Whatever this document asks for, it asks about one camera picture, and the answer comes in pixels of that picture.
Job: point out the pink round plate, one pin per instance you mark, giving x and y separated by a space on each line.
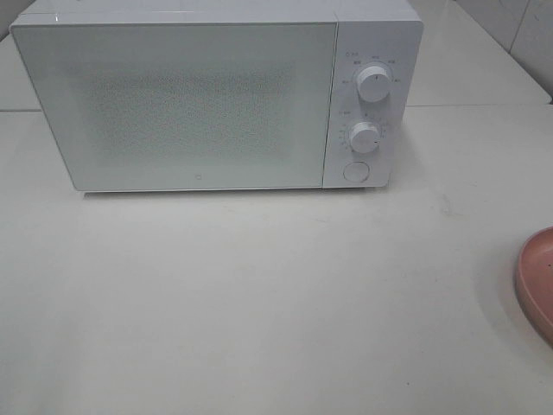
533 282

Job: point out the white microwave door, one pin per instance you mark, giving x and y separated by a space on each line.
178 107

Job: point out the round white door release button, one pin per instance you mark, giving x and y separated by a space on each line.
356 172

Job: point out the white microwave oven body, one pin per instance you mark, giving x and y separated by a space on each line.
366 31

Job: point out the upper white power knob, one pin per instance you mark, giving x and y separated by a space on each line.
373 82

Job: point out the lower white timer knob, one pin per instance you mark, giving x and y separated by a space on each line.
364 137

